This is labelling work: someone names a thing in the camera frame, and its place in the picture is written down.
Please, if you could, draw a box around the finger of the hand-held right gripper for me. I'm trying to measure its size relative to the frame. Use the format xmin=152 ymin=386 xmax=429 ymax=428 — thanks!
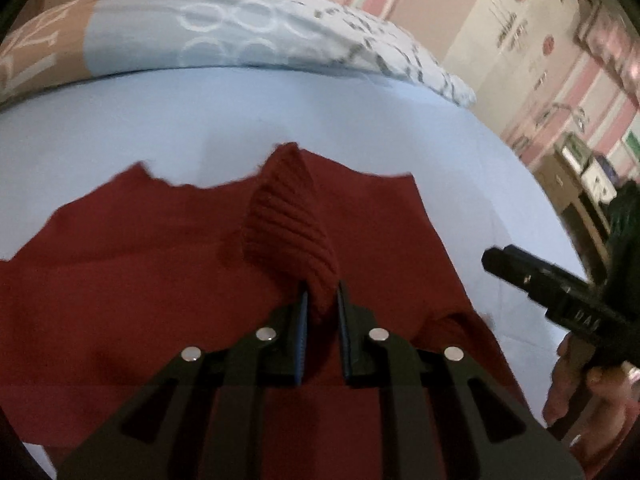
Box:
xmin=481 ymin=245 xmax=553 ymax=307

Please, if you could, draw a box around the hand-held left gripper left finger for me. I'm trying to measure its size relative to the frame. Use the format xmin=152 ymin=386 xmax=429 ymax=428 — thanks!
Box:
xmin=57 ymin=280 xmax=311 ymax=480

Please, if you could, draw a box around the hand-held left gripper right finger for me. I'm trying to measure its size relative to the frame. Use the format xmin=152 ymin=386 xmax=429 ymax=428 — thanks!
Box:
xmin=336 ymin=280 xmax=586 ymax=480

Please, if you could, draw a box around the red knit sweater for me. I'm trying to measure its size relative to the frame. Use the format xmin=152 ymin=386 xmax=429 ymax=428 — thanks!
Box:
xmin=0 ymin=142 xmax=546 ymax=480

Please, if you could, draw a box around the person's right hand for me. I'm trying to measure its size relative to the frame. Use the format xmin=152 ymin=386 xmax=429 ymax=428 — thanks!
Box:
xmin=542 ymin=332 xmax=640 ymax=463

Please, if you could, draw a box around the wooden nightstand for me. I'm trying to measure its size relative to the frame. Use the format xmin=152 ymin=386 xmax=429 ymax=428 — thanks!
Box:
xmin=531 ymin=152 xmax=617 ymax=273

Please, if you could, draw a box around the dark green cloth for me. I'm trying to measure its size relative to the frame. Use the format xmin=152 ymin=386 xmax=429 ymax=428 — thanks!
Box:
xmin=602 ymin=179 xmax=640 ymax=293

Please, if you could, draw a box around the green white box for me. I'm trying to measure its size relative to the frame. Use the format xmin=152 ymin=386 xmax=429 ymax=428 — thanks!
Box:
xmin=554 ymin=131 xmax=595 ymax=172

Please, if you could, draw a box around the white wardrobe with stickers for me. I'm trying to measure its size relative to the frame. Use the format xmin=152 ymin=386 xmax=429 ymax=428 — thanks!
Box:
xmin=444 ymin=0 xmax=592 ymax=128

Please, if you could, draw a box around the blue beige patterned quilt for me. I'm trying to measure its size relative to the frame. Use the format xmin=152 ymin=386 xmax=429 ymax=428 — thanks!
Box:
xmin=0 ymin=0 xmax=477 ymax=109

